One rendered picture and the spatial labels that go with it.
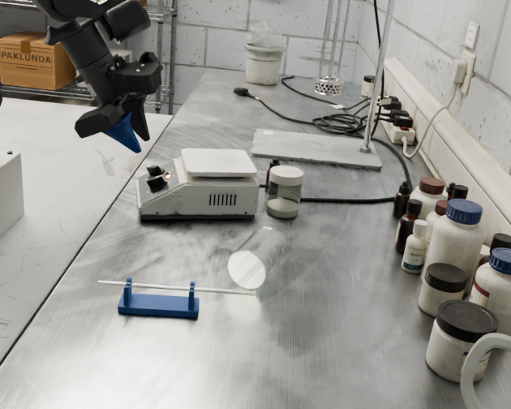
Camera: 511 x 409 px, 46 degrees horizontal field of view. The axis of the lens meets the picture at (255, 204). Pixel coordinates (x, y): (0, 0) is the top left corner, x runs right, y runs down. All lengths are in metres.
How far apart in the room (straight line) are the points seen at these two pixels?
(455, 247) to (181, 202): 0.43
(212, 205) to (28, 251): 0.30
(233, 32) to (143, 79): 2.55
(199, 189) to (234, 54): 2.50
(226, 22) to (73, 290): 2.74
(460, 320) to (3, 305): 0.54
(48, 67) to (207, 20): 0.89
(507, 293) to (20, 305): 0.60
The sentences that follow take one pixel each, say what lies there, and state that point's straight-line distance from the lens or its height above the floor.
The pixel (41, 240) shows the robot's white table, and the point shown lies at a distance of 0.95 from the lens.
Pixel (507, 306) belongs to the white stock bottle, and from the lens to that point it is 0.80.
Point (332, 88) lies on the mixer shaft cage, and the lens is 1.38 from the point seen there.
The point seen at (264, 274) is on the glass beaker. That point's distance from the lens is 0.80.
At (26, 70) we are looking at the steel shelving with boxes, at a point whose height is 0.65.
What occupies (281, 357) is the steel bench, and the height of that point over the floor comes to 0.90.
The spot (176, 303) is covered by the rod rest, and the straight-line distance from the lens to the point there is 0.77.
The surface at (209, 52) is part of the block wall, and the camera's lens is 3.46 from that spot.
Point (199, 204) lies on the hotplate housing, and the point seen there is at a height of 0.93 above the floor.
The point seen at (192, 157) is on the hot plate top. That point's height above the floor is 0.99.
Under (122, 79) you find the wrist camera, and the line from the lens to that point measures 0.92.
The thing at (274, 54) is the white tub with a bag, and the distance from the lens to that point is 2.06.
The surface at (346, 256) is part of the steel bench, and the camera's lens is 0.96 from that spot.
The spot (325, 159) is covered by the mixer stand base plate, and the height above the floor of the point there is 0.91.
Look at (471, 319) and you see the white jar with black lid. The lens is 0.73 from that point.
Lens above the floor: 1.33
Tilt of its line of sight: 23 degrees down
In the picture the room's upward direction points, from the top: 6 degrees clockwise
